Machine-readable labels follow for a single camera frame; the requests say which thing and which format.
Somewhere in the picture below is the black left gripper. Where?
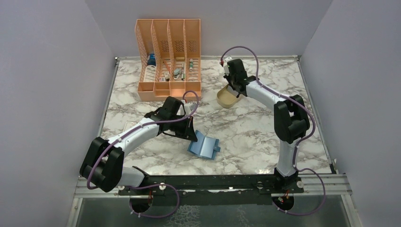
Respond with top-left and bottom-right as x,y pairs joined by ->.
169,115 -> 198,142

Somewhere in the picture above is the blue leather card holder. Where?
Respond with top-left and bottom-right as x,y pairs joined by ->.
187,130 -> 221,160

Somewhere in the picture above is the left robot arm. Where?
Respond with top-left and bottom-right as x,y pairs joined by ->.
79,96 -> 198,194

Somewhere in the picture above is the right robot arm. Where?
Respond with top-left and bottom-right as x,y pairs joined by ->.
220,57 -> 310,192

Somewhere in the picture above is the white red card box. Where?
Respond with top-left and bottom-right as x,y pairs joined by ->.
122,121 -> 137,132

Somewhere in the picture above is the beige oval tray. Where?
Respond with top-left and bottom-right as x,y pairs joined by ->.
217,85 -> 242,108

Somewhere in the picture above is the blue white bottle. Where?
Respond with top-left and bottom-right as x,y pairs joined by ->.
147,53 -> 156,72

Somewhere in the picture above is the white green glue stick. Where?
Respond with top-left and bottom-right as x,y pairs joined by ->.
189,59 -> 194,71

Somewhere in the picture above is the orange plastic desk organizer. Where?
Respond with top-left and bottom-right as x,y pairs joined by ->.
135,18 -> 201,101

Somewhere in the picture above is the black metal base rail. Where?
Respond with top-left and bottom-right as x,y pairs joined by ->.
74,174 -> 353,199

